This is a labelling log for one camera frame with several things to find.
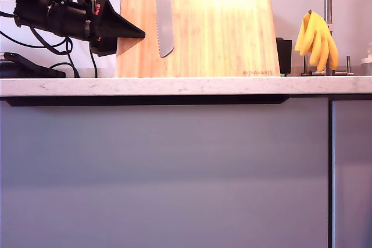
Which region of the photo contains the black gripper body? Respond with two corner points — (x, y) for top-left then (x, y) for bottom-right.
(83, 0), (98, 47)

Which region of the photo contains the wooden magnetic knife block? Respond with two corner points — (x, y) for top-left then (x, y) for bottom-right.
(115, 0), (281, 78)

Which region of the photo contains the wide grey drawer front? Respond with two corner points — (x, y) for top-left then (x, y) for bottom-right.
(0, 97), (330, 248)

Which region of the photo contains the black container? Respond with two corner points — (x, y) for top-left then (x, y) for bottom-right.
(275, 37), (293, 76)

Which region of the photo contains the yellow rubber glove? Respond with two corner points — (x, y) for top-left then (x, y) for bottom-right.
(294, 9), (340, 73)

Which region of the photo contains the metal rack with posts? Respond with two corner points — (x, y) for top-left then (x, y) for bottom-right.
(300, 55), (355, 77)

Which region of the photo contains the white container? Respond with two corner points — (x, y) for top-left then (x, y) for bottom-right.
(360, 43), (372, 67)

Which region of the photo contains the narrow grey cabinet door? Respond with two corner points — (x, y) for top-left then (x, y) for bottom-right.
(331, 99), (372, 248)

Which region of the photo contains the black cable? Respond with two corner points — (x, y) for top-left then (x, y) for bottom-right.
(0, 30), (70, 49)
(48, 53), (80, 78)
(28, 26), (73, 56)
(88, 44), (98, 78)

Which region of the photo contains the black drawer handle strip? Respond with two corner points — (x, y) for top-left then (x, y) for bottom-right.
(5, 96), (291, 107)

